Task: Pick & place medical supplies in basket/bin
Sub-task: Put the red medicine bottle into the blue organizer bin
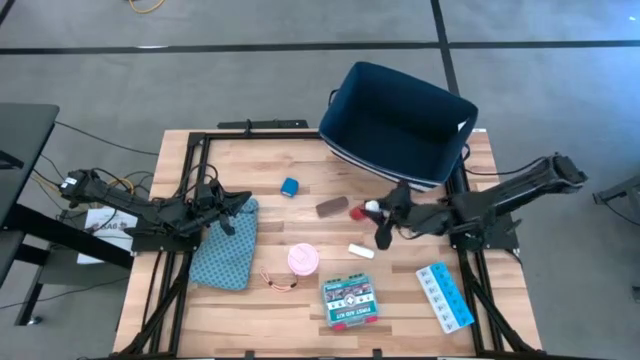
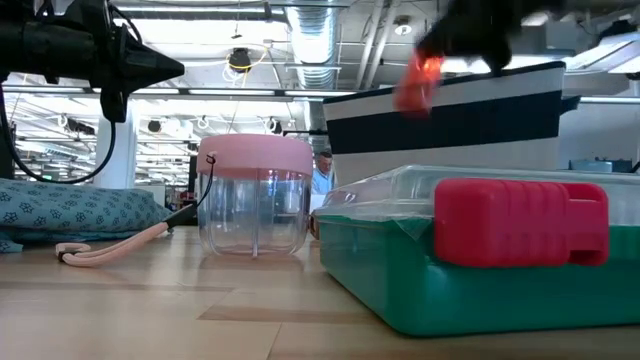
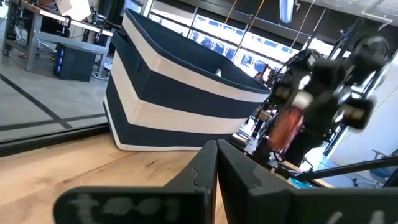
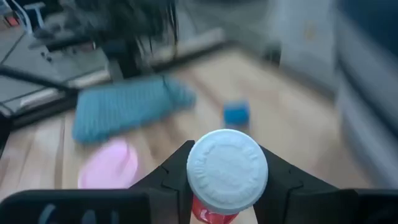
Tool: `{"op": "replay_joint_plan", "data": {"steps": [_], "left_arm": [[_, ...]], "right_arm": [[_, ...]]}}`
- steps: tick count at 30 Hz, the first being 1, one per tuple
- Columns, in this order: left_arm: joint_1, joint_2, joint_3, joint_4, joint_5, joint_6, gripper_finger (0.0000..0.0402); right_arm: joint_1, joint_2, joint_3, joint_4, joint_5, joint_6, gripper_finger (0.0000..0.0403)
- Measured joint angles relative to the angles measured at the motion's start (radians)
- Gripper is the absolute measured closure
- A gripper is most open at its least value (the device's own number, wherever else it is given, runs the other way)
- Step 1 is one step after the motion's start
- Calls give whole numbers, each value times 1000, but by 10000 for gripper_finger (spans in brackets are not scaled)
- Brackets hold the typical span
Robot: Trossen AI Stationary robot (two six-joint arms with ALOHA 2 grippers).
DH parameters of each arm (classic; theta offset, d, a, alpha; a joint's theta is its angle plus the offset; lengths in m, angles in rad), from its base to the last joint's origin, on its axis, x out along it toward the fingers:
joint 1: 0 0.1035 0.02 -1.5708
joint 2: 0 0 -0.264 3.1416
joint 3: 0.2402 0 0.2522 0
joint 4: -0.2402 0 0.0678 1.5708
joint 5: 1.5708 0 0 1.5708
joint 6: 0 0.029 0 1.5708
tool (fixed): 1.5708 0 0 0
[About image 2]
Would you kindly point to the black hanging ceiling device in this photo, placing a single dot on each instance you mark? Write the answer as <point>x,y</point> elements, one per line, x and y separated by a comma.
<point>240,60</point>

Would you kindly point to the black panel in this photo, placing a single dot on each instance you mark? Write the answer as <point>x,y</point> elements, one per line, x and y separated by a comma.
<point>6,155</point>

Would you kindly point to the white column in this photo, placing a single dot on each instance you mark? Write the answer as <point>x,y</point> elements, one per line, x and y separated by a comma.
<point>117,160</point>

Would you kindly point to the silver ribbed ventilation duct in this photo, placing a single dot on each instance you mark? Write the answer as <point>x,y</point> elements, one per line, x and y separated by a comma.
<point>315,40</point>

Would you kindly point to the grey computer monitor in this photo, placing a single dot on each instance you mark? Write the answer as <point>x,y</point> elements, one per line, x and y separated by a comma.
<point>590,166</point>

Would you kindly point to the clear cup with pink lid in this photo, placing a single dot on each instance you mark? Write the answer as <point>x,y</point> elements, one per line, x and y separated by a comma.
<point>255,155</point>

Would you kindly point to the blue flower-patterned cloth pouch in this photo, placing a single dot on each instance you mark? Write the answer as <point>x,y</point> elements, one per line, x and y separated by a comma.
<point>75,210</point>

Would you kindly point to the orange pill bottle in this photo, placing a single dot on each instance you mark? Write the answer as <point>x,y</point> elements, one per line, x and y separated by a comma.
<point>417,90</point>

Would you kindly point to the person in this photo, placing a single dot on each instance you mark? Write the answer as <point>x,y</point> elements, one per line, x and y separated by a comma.
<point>324,180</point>

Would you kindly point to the navy white striped fabric basket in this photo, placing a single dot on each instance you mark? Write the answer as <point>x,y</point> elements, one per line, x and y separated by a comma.
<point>450,120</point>

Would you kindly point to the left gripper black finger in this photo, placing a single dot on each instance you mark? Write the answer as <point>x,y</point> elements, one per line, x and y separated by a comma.
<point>150,65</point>

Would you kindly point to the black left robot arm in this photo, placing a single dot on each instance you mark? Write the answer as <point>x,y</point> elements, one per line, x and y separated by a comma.
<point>45,45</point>

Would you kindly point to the green snack packet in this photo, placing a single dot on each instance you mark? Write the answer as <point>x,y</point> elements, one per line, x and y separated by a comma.
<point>400,290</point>

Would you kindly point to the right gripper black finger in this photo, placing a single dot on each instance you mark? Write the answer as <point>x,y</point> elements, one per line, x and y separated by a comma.
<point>431,46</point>
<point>496,62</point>

